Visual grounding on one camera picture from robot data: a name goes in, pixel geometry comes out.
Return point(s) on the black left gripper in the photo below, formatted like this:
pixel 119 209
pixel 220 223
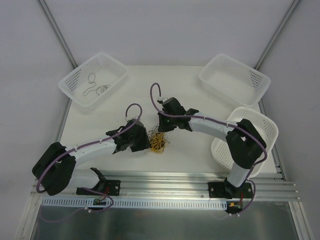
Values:
pixel 141 139

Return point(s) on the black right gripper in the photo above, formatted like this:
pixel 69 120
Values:
pixel 164 124

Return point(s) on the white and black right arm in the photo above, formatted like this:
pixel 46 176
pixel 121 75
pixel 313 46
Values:
pixel 244 142

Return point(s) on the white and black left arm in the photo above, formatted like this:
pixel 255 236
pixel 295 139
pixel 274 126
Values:
pixel 58 167

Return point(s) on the white basket far right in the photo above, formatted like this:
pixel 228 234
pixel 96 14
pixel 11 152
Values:
pixel 233 81

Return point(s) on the white basket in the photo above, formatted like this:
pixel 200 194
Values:
pixel 233 81
pixel 95 80
pixel 267 129

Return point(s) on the white basket far left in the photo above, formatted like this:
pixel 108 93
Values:
pixel 95 80

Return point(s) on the white basket near right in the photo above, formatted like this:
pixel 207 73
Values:
pixel 267 129

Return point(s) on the white slotted cable duct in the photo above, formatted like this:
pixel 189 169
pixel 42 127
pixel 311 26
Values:
pixel 134 203

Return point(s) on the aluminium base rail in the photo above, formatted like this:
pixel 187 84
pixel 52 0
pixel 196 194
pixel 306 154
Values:
pixel 269 187

